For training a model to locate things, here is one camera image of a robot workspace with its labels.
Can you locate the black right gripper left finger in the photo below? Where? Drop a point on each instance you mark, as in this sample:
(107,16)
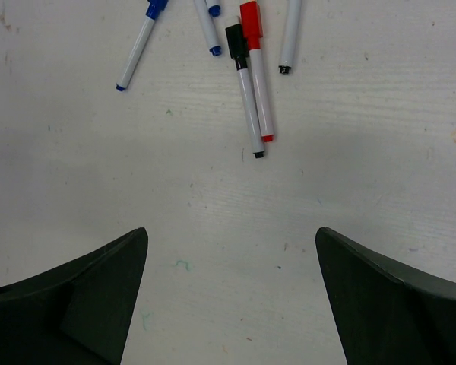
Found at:
(77,313)

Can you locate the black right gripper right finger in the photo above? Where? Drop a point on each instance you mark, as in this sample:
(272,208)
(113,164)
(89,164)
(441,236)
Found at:
(386,312)

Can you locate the blue marker pen body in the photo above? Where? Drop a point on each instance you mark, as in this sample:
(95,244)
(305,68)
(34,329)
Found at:
(153,11)

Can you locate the blue marker pen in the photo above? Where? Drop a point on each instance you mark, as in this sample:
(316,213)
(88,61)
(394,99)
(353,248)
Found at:
(208,28)
(214,7)

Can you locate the red marker pen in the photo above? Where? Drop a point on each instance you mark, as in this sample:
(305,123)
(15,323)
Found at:
(253,33)

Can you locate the black marker right vertical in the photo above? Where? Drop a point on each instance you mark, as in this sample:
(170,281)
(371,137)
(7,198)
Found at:
(288,50)

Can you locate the black marker beside red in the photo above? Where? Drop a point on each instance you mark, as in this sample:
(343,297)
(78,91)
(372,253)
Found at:
(239,54)

